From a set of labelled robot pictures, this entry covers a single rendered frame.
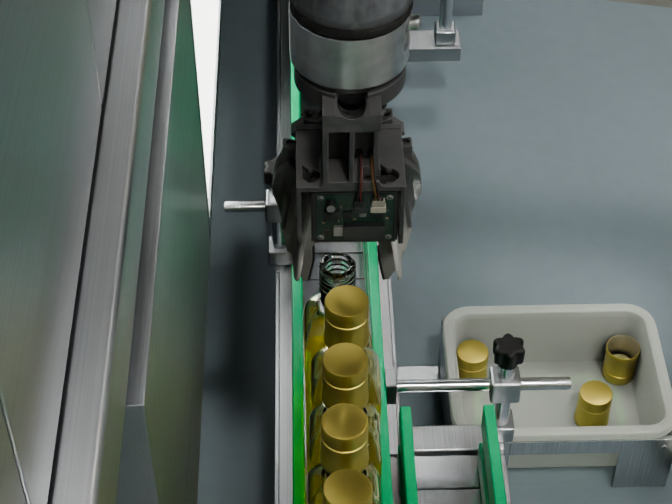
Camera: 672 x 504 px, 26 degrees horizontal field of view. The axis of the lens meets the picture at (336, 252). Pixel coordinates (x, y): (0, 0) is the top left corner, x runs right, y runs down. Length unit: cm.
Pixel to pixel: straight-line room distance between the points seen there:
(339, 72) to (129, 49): 16
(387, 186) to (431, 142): 95
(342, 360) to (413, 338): 57
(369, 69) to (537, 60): 114
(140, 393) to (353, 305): 29
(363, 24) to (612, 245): 94
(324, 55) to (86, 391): 26
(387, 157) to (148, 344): 20
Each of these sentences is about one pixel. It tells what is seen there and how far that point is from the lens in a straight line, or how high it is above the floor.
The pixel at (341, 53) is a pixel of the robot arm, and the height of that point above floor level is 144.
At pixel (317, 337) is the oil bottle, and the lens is 119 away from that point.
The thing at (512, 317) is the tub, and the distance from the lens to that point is 155.
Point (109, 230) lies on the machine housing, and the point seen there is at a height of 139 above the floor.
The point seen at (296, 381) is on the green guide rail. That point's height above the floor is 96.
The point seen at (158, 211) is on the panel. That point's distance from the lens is 96.
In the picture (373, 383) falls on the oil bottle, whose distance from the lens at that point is 116.
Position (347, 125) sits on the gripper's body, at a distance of 89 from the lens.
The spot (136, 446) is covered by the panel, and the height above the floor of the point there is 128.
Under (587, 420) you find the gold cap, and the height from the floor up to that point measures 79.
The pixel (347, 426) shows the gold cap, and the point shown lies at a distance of 103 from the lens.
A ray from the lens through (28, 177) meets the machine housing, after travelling 67.
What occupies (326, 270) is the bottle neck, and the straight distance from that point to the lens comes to 116.
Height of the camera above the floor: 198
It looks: 45 degrees down
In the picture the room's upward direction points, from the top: straight up
